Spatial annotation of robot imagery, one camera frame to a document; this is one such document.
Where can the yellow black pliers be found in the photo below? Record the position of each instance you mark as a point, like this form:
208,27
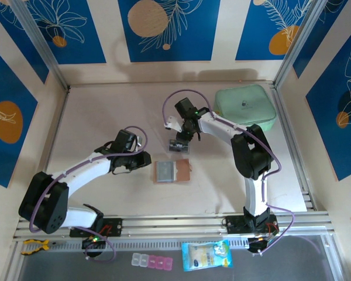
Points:
44,245

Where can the brown card holder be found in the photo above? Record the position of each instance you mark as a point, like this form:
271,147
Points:
181,172

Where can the clear pink pill organizer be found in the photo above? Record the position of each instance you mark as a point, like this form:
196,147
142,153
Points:
152,261

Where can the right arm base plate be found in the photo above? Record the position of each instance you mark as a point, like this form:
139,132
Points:
234,224

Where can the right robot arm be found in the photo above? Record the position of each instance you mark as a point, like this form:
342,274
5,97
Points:
251,190

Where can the aluminium mounting rail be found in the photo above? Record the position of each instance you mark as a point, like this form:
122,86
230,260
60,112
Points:
169,224

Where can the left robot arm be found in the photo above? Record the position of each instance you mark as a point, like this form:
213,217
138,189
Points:
85,172

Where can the aluminium frame post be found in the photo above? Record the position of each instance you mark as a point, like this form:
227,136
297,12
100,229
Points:
300,44
40,44

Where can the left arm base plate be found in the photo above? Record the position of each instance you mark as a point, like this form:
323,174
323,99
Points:
114,226

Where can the black credit card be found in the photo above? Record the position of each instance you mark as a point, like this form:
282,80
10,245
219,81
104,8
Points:
178,147

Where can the mint green zip case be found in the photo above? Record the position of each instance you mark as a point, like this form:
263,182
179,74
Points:
245,105

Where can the blue white snack packet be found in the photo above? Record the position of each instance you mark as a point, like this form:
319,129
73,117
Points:
204,256

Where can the aluminium side rail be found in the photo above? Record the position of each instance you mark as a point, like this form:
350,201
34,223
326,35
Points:
291,146

